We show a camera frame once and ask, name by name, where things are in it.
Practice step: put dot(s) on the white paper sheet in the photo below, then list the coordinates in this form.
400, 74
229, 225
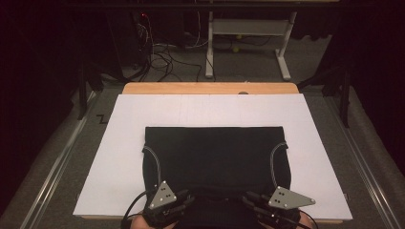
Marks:
207, 108

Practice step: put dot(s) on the metal floor rail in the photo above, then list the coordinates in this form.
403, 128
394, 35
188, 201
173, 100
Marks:
366, 178
54, 173

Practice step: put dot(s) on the person's right hand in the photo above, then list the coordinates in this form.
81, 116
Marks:
305, 223

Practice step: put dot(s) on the white metal table frame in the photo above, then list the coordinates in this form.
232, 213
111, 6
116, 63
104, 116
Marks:
248, 27

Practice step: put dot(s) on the black stand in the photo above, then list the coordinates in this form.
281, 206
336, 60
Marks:
344, 101
82, 95

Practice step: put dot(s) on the yellow ball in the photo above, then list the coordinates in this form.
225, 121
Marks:
235, 49
238, 37

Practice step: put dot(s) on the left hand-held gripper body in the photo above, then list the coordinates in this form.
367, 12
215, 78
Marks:
162, 197

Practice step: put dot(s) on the black knitted vest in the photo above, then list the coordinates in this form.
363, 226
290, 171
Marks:
216, 159

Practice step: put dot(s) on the wooden table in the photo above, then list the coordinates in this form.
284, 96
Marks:
159, 88

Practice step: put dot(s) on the person's left hand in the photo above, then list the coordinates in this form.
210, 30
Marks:
138, 223

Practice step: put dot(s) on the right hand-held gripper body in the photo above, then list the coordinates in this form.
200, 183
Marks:
286, 198

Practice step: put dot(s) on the round table grommet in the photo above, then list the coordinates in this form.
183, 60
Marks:
243, 93

